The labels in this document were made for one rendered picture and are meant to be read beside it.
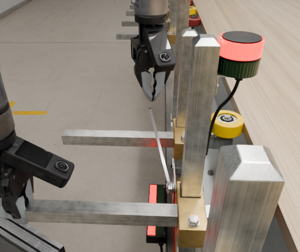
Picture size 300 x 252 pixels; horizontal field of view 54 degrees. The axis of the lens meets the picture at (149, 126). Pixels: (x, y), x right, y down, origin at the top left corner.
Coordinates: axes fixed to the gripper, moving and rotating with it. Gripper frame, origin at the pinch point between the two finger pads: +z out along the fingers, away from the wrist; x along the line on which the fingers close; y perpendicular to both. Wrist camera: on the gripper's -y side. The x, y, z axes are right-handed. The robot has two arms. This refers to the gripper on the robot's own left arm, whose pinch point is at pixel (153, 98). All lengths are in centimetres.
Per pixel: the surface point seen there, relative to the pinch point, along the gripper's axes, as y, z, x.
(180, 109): -4.8, 1.7, -5.6
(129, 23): 118, 12, -24
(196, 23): 79, 4, -50
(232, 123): -13.5, 2.5, -15.3
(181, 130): -6.3, 7.0, -5.6
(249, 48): -31.5, -22.9, -2.5
